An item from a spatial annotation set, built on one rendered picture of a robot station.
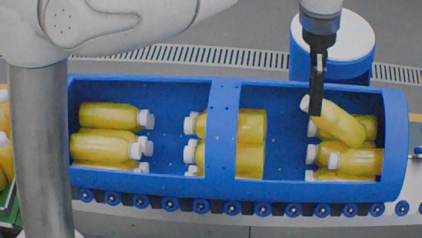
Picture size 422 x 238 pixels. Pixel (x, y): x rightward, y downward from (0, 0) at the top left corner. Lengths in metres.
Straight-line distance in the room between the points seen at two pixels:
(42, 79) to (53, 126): 0.08
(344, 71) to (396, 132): 0.51
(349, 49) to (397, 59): 1.67
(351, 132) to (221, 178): 0.31
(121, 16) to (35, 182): 0.37
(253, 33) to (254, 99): 1.96
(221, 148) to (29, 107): 0.61
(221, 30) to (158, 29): 2.87
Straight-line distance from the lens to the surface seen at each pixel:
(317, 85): 1.28
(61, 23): 0.65
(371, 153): 1.45
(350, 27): 1.94
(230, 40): 3.49
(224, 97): 1.39
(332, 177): 1.46
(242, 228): 1.58
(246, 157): 1.43
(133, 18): 0.66
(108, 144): 1.48
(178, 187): 1.43
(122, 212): 1.60
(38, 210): 0.97
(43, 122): 0.87
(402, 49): 3.59
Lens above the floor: 2.21
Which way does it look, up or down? 46 degrees down
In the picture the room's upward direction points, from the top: 4 degrees counter-clockwise
